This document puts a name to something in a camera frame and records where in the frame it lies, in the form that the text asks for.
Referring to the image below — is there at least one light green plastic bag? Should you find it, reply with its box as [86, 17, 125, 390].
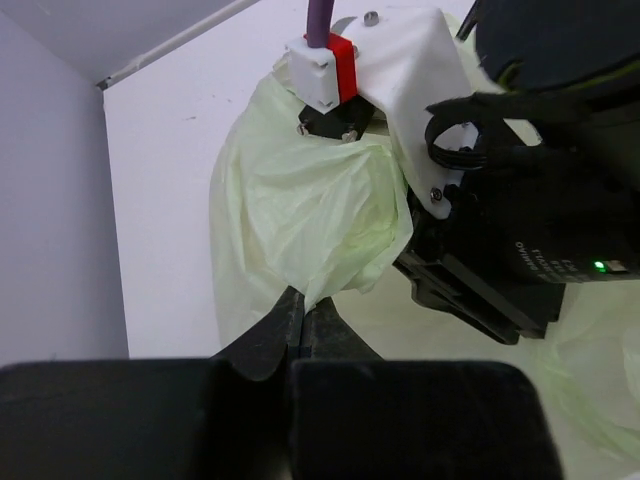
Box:
[208, 9, 640, 471]

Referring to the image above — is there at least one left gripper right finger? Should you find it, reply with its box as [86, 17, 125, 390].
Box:
[287, 297, 564, 479]

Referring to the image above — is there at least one aluminium table frame rail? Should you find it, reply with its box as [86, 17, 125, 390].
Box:
[96, 0, 257, 91]

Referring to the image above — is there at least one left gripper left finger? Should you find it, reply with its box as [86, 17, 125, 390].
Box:
[1, 288, 304, 479]

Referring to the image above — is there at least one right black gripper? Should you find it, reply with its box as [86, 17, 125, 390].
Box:
[395, 91, 639, 345]

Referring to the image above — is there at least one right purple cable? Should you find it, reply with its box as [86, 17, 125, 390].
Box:
[304, 0, 334, 51]

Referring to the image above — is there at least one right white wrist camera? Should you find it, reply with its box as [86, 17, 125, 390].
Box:
[284, 7, 481, 221]

